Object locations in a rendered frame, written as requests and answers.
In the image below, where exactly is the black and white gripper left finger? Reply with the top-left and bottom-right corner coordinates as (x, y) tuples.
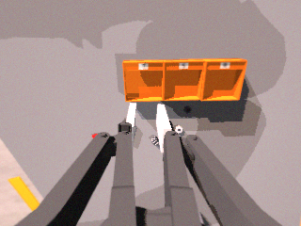
(14, 103), (136, 226)

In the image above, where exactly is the white hex nut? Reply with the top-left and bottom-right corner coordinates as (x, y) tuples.
(176, 125), (182, 133)

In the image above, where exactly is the dark grey hex nut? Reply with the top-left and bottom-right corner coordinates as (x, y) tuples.
(184, 105), (192, 113)

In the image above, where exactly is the orange rack of bins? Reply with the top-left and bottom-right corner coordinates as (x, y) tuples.
(122, 58), (247, 102)

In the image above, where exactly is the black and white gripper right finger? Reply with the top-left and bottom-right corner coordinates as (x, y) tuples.
(156, 105), (282, 226)

